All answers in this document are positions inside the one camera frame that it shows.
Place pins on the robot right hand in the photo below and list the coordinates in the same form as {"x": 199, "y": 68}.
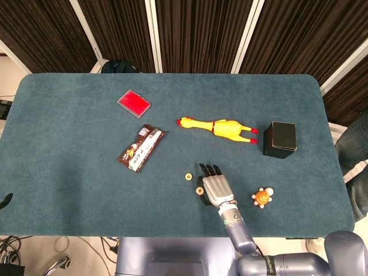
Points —
{"x": 218, "y": 189}

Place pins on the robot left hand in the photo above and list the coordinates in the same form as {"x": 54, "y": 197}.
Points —
{"x": 6, "y": 200}

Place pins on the round cream chess piece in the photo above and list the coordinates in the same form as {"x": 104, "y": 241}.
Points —
{"x": 199, "y": 190}
{"x": 188, "y": 176}

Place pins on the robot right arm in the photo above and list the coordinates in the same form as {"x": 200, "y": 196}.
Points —
{"x": 241, "y": 238}

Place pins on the orange turtle toy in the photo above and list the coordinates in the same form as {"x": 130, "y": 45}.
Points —
{"x": 262, "y": 197}

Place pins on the yellow rubber chicken toy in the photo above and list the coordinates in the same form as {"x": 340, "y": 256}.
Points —
{"x": 227, "y": 129}

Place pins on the teal table cloth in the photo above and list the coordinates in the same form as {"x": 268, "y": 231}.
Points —
{"x": 72, "y": 172}

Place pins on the black floor box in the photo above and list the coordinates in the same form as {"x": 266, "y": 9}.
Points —
{"x": 11, "y": 271}

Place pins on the chrome chair base leg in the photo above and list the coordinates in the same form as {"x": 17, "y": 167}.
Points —
{"x": 57, "y": 264}

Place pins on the blue-grey robot torso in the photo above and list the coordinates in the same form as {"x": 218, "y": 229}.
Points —
{"x": 172, "y": 258}

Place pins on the black cardboard box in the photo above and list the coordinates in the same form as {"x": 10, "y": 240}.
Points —
{"x": 283, "y": 135}

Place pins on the brown snack packet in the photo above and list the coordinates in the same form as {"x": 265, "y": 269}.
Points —
{"x": 141, "y": 149}

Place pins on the black floor device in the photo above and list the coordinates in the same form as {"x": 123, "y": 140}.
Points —
{"x": 4, "y": 109}

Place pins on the red ink pad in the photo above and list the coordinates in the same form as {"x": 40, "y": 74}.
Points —
{"x": 133, "y": 103}

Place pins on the person in dark clothing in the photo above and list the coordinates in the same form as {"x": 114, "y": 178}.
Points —
{"x": 353, "y": 143}

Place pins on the black bag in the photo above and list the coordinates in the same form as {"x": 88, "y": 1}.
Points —
{"x": 118, "y": 66}

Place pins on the dark brown pleated curtain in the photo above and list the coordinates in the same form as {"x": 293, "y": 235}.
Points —
{"x": 120, "y": 28}
{"x": 350, "y": 97}
{"x": 43, "y": 28}
{"x": 302, "y": 34}
{"x": 201, "y": 28}

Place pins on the white partition frame post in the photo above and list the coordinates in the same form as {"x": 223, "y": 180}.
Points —
{"x": 87, "y": 31}
{"x": 153, "y": 34}
{"x": 14, "y": 57}
{"x": 247, "y": 34}
{"x": 345, "y": 70}

